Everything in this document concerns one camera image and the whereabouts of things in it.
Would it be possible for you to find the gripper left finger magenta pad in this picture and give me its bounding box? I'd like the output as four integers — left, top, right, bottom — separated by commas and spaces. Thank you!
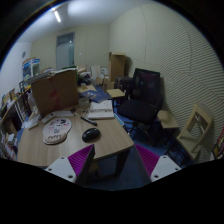
46, 144, 95, 183

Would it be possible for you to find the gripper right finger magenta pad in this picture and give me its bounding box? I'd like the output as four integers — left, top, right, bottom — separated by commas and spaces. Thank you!
135, 145, 181, 182

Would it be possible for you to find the black computer mouse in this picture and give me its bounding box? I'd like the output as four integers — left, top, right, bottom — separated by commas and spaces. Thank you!
82, 128, 101, 142

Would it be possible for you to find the round cartoon mouse pad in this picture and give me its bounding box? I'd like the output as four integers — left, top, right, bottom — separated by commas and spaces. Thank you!
43, 118, 72, 145

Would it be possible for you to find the wooden desk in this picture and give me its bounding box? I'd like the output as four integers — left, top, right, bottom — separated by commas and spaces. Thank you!
17, 105, 134, 178

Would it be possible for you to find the wooden folding chair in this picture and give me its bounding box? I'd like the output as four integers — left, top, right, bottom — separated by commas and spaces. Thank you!
176, 103, 213, 159

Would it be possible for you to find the black pen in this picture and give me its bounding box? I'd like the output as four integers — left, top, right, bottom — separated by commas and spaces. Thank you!
80, 116, 98, 126

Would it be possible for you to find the white power strip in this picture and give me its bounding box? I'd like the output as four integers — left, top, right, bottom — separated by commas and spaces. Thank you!
42, 112, 55, 124

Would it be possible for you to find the black office chair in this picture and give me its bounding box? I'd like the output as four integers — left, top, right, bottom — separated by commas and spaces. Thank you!
117, 68, 163, 134

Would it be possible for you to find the blue book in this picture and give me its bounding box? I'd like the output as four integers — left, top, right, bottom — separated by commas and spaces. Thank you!
80, 90, 111, 103

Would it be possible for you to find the large cardboard box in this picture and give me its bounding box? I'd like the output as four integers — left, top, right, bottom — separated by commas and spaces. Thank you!
31, 70, 78, 115

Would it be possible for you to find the tall cardboard box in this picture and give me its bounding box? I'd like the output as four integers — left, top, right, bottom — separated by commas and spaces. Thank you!
109, 52, 126, 82

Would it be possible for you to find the white door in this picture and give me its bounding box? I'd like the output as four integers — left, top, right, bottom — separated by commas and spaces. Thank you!
56, 33, 74, 70

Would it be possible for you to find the ceiling fluorescent light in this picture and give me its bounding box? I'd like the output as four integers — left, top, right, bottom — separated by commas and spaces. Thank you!
53, 9, 61, 23

